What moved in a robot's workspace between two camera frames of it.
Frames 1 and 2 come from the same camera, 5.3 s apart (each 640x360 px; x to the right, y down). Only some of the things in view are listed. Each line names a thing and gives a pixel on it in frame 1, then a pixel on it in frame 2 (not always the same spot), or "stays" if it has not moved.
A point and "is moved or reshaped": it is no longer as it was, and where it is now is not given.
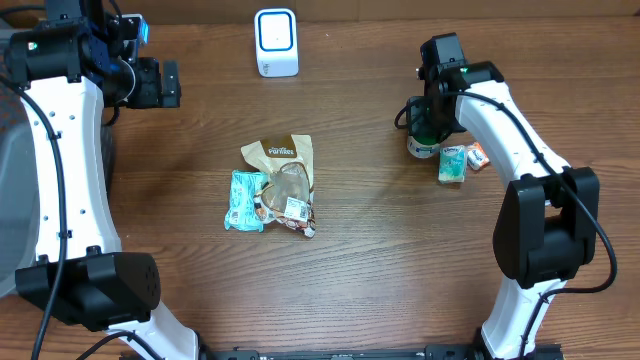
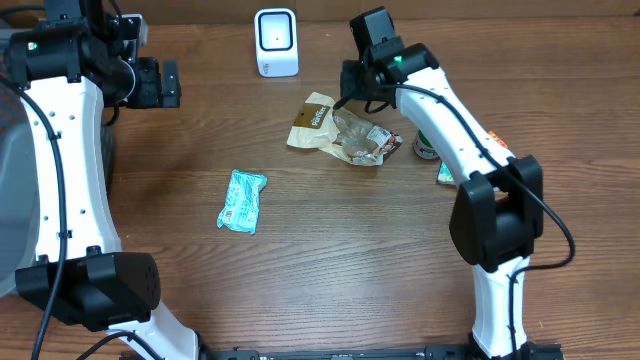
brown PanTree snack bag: (287, 191) to (317, 125)
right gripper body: (441, 122) to (358, 86)
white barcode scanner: (275, 32) stays
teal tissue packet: (243, 214) is moved or reshaped
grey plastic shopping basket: (18, 180) stays
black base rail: (356, 352) stays
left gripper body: (170, 83) stays
